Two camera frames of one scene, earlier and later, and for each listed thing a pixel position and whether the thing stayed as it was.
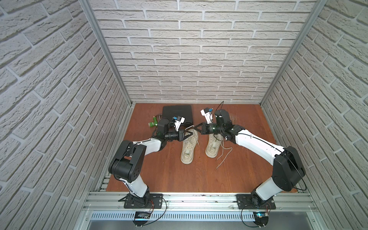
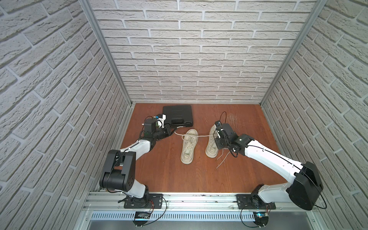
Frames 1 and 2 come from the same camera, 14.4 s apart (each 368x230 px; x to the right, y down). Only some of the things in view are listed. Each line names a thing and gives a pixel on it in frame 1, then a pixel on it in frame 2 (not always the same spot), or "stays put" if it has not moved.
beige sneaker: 213,145 stays put
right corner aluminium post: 315,11 stays put
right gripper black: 203,128 -> 216,140
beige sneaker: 189,147 stays put
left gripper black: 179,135 -> 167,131
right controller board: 261,218 stays put
